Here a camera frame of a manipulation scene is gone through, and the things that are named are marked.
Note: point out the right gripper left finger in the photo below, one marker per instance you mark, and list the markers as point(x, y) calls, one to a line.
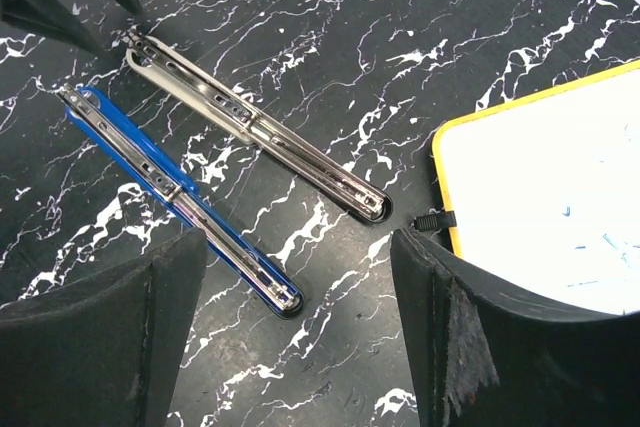
point(104, 350)

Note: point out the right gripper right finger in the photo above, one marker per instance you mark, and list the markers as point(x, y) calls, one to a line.
point(485, 352)

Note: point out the yellow framed whiteboard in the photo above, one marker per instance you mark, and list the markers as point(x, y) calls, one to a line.
point(543, 191)

